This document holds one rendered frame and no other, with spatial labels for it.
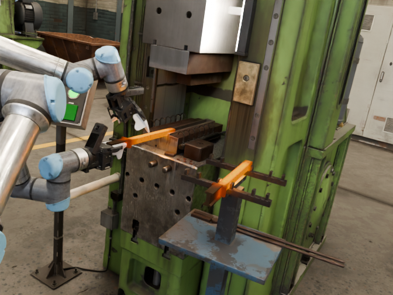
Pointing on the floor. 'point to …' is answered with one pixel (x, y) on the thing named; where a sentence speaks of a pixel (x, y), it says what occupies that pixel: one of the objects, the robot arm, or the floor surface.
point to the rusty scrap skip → (73, 45)
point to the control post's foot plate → (44, 275)
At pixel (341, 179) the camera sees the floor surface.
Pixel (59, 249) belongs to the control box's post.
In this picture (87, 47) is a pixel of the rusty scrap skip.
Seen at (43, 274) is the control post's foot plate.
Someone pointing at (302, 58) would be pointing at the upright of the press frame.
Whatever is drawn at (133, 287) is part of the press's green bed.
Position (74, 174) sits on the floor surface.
